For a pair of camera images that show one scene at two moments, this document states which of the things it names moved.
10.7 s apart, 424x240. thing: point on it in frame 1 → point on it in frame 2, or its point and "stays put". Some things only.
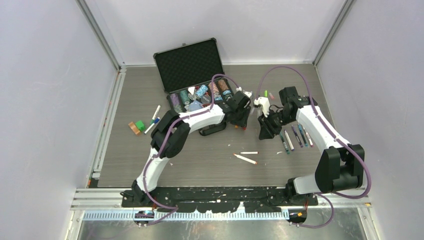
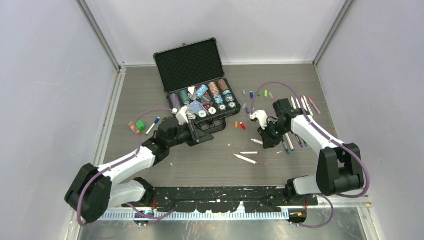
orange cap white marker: x=245 y=159 stays put
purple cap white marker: x=290 y=144 stays put
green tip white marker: x=152 y=121 → x=257 y=141
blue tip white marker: x=156 y=120 stays put
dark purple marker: x=296 y=135 stays put
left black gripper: x=243 y=123 → x=198 y=136
